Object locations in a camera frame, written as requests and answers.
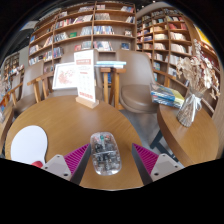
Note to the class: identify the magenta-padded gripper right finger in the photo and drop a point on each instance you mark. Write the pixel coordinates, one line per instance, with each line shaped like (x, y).
(165, 169)

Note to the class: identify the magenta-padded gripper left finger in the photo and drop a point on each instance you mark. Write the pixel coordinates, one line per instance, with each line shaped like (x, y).
(58, 165)

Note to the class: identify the transparent computer mouse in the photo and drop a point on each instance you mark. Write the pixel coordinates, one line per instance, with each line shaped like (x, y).
(105, 155)

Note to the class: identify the white mouse pad, red wrist rest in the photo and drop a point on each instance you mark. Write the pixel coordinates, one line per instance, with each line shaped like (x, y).
(28, 145)

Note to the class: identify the round wooden side table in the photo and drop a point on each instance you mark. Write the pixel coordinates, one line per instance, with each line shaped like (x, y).
(193, 140)
(5, 130)

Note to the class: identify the brown padded wooden armchair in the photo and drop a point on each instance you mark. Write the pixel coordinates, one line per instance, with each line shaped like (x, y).
(63, 92)
(31, 78)
(136, 76)

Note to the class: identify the stack of colourful books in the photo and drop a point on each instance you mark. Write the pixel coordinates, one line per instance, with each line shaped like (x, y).
(166, 96)

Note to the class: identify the white framed picture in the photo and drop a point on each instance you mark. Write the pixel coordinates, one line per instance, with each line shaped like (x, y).
(64, 76)

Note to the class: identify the white sign on wooden stand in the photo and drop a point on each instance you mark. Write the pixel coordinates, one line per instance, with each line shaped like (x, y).
(85, 76)

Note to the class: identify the glass vase with dried flowers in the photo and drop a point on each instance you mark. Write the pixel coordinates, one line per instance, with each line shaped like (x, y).
(196, 75)

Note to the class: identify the small distant bookshelf unit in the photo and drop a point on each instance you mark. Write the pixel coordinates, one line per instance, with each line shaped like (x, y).
(10, 65)

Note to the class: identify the light blue book stack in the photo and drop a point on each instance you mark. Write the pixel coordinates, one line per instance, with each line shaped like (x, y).
(111, 64)

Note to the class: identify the curved wooden bookshelf unit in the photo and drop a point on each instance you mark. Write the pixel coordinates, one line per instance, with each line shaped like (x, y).
(170, 36)

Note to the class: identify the wide wooden bookshelf unit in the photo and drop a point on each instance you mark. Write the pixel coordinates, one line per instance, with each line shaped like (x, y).
(83, 30)

